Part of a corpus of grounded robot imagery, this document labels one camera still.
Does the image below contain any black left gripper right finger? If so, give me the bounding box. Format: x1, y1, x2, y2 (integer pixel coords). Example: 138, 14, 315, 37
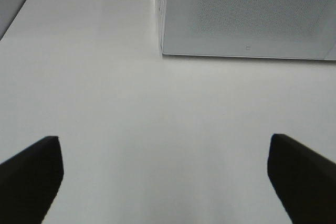
267, 134, 335, 223

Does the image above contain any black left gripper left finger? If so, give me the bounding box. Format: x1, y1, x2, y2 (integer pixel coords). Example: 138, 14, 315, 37
1, 136, 64, 223

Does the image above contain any white microwave door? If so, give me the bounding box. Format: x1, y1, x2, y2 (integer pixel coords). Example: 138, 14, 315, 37
162, 0, 335, 60

